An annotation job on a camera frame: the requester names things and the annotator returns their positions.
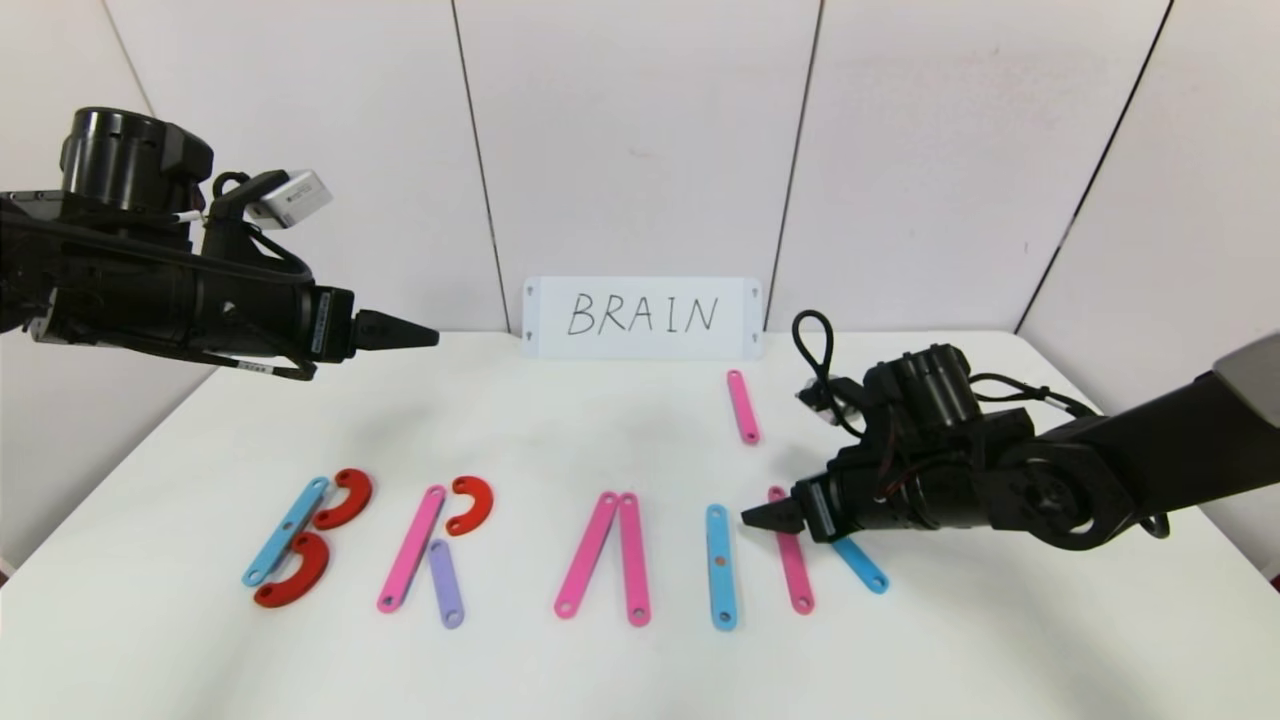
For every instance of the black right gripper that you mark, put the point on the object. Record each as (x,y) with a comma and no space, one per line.
(816,512)

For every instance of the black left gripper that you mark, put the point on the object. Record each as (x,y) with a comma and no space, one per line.
(331,323)

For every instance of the short pink bar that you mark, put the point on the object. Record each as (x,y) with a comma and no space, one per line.
(743,407)
(795,575)

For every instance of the short blue bar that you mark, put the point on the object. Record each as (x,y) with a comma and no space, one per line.
(865,572)

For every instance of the small red C piece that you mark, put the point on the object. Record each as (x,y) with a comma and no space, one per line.
(480,505)

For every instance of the long pink bar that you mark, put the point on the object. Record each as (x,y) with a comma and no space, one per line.
(410,550)
(586,555)
(633,560)

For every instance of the short purple bar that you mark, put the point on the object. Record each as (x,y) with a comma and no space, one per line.
(446,585)

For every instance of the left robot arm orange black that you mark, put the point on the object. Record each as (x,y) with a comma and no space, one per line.
(120,290)

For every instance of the white BRAIN sign board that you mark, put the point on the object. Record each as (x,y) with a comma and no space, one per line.
(740,320)

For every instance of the long blue bar orange underside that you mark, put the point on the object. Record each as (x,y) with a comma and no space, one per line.
(720,580)

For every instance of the large red C piece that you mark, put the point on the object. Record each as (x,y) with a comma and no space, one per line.
(305,580)
(352,500)

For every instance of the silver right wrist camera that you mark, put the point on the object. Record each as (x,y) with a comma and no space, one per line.
(815,400)

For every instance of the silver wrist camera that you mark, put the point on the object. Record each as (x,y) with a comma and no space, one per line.
(293,198)
(815,400)

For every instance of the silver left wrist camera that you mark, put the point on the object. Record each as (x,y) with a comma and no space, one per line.
(293,198)

